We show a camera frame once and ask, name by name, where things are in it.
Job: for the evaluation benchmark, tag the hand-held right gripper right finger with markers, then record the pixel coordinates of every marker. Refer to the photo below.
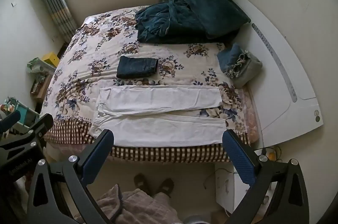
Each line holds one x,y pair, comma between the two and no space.
237,155

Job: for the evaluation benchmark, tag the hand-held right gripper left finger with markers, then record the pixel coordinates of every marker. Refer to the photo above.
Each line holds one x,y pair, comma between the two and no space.
99,152

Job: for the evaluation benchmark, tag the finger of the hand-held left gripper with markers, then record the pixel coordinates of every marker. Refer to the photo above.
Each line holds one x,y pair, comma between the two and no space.
12,117
34,129

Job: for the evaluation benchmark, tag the white pants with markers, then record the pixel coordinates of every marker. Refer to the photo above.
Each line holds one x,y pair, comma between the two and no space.
158,113

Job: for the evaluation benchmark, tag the white nightstand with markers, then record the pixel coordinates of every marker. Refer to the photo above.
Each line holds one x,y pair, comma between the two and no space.
229,187

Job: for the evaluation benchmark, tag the wooden side cabinet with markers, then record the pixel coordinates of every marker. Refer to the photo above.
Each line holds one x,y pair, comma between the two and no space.
41,86

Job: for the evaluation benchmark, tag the dark slipper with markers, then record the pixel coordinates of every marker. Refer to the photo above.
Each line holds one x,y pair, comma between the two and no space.
141,183
166,187

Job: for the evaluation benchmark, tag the brown checkered bed sheet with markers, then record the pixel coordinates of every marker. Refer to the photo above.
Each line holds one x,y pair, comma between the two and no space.
158,154

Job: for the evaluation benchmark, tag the person's legs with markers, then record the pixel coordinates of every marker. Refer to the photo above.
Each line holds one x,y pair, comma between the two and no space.
142,205

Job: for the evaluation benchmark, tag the yellow box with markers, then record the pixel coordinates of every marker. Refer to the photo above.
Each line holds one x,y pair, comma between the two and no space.
50,59

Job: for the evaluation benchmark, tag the white headboard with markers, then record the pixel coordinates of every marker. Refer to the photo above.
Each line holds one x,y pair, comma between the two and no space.
280,81

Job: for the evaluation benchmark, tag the floral blanket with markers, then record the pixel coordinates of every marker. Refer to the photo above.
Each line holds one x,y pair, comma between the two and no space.
92,62

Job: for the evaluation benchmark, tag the folded grey fringed cloth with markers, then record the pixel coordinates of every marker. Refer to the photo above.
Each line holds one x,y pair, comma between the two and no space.
249,68

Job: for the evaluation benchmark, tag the folded dark jeans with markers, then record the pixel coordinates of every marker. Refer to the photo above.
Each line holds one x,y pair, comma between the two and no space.
137,67

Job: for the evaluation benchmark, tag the white paper sheet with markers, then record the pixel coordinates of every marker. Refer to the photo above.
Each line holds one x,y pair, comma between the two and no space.
89,20

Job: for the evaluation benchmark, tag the dark teal quilt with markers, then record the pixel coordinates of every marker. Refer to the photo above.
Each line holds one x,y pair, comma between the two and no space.
169,23

